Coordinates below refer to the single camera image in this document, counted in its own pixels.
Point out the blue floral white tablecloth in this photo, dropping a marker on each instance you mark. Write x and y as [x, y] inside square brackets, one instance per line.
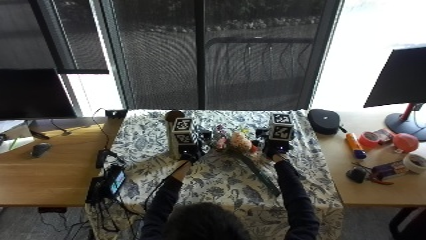
[213, 186]

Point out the white paper with green pen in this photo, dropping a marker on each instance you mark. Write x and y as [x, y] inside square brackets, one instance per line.
[13, 144]

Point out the black device with lit screen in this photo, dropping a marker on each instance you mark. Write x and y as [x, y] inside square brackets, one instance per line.
[116, 181]

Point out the black computer mouse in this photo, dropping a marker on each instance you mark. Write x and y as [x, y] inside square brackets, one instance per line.
[40, 149]

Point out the black zip case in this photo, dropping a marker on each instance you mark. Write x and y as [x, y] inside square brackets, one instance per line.
[323, 121]

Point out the person's left hand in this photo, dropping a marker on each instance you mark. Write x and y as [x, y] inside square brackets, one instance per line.
[192, 154]

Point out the red tape roll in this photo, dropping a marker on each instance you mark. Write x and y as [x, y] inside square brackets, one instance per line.
[369, 139]

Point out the small black round object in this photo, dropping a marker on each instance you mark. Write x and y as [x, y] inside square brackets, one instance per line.
[357, 174]

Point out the person's right hand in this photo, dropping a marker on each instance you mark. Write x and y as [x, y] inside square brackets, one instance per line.
[277, 149]

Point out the black chair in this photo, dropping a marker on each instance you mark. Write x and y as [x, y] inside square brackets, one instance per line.
[410, 225]

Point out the black monitor with red stand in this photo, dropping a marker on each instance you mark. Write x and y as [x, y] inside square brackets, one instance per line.
[399, 80]

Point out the white marker cube, glove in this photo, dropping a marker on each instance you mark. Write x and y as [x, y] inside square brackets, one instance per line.
[182, 131]
[281, 126]

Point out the white marker cube, right glove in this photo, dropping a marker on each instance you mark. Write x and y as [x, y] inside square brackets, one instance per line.
[281, 126]

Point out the small black camera box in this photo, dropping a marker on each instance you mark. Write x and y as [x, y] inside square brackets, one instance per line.
[116, 113]

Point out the pink flower bouquet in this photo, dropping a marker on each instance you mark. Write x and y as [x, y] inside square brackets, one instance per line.
[239, 143]

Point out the white marker cube, left glove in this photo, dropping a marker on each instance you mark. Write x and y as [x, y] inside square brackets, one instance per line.
[182, 131]

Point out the red ball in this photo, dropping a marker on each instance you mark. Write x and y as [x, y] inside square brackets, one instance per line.
[405, 142]

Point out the white tape roll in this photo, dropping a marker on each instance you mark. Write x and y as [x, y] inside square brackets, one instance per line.
[415, 163]

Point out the dark window blind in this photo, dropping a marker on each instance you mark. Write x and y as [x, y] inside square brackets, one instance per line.
[213, 53]

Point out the orange tube with blue cap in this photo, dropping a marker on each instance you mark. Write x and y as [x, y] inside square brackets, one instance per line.
[354, 145]

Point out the black box under device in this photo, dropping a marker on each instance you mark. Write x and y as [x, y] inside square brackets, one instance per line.
[94, 190]

